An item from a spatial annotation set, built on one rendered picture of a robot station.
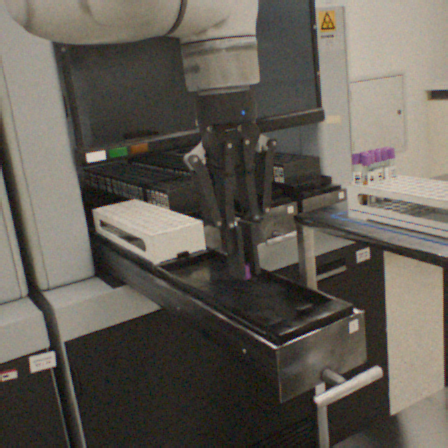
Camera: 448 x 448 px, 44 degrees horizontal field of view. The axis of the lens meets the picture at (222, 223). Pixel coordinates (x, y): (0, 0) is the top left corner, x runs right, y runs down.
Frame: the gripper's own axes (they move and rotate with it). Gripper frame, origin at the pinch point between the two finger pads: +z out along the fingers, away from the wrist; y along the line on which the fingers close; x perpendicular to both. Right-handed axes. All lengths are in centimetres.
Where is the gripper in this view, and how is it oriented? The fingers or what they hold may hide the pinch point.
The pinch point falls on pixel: (242, 249)
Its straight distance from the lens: 73.1
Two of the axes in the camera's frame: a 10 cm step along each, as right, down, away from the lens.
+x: 5.2, 1.7, -8.4
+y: -8.4, 2.4, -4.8
